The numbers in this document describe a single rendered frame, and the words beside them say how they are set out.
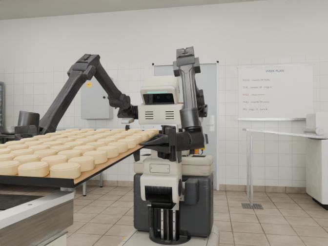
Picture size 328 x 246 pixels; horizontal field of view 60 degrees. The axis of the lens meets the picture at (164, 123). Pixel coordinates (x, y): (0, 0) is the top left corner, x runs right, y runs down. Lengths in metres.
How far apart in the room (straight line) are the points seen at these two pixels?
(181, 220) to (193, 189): 0.31
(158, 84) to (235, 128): 3.14
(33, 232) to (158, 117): 1.26
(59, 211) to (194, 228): 1.53
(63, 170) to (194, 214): 1.54
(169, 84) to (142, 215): 0.95
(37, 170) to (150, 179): 1.18
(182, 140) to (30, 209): 0.48
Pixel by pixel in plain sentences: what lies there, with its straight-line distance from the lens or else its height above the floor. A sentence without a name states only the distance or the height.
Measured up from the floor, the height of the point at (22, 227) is 0.88.
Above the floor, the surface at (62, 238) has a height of 0.83.
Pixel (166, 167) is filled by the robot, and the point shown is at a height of 0.78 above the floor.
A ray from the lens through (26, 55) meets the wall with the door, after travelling 5.88.
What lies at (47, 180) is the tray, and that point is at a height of 0.93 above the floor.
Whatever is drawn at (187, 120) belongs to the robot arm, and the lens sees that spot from 0.86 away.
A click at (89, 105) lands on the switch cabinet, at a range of 4.90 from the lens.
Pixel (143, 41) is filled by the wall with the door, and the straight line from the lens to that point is 5.00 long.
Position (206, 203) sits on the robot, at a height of 0.52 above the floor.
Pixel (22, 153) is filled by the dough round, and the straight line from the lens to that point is 0.70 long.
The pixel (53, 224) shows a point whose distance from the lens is 0.53.
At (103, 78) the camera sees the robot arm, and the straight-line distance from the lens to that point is 1.48.
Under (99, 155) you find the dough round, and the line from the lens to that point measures 0.60.
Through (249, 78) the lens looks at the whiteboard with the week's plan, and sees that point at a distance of 4.72.
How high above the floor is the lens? 1.02
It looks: 1 degrees up
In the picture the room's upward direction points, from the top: straight up
